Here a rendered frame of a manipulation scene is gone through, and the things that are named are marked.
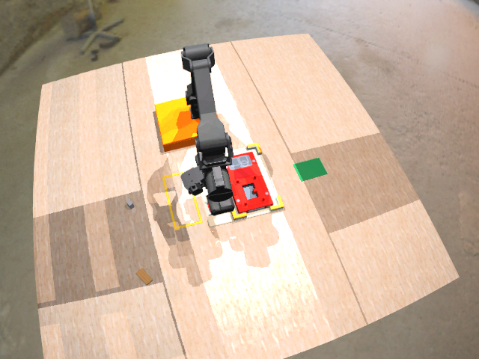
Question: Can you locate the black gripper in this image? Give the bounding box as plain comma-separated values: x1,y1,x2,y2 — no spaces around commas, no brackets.
195,154,235,216

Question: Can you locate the green flat square patch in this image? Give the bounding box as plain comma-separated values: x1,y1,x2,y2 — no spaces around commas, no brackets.
293,158,328,181

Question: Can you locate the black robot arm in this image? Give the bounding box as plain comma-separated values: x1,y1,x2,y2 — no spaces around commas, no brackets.
180,43,234,202

